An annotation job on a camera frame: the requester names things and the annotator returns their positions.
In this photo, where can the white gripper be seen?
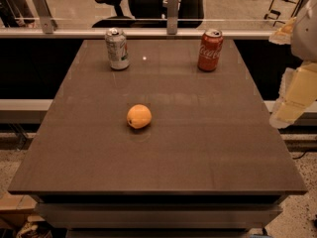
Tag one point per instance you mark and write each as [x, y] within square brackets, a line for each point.
[305, 39]

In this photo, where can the red coke can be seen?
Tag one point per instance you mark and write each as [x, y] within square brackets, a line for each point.
[210, 49]

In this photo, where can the white green soda can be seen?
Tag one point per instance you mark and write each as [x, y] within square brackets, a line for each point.
[116, 44]

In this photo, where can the wooden chair in background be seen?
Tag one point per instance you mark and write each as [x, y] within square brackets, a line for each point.
[279, 11]

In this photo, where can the brown table with drawers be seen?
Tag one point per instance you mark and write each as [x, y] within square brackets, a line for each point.
[208, 159]

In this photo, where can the black office chair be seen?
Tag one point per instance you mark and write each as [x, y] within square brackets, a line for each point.
[152, 14]

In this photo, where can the orange fruit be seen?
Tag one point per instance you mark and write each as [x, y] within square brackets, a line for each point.
[139, 116]

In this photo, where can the cardboard box on floor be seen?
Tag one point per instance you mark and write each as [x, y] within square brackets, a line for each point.
[15, 210]

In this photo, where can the middle metal glass bracket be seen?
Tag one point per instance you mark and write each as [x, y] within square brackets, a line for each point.
[172, 16]

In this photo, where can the left metal glass bracket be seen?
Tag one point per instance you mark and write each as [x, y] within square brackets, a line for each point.
[48, 24]

